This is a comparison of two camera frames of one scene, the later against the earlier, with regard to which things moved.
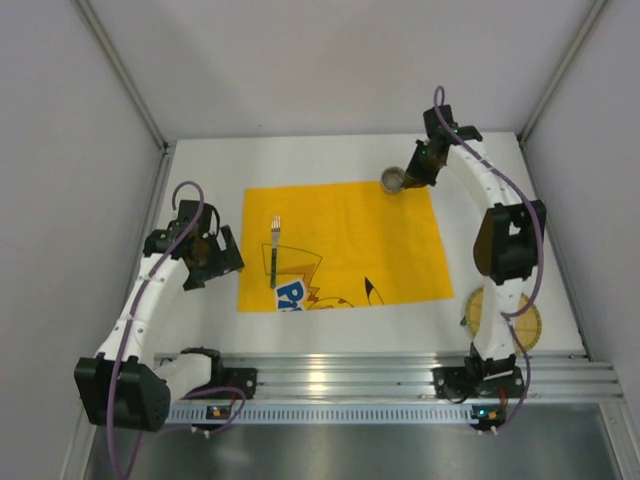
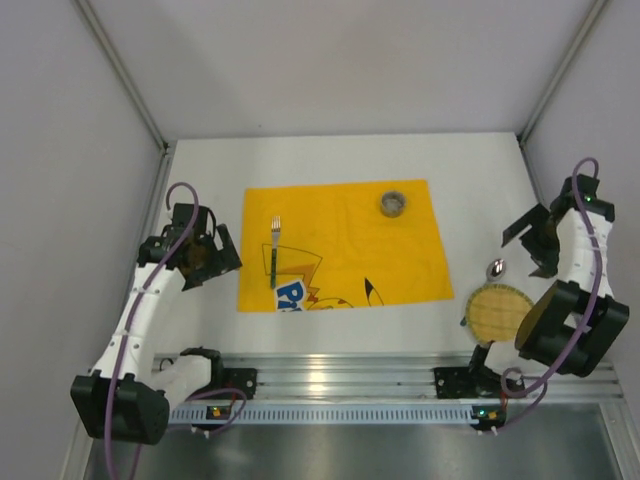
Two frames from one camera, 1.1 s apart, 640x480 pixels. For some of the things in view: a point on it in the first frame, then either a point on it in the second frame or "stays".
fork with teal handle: [275, 229] stays
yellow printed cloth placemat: [341, 245] stays
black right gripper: [420, 172] to [535, 242]
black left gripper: [215, 261] stays
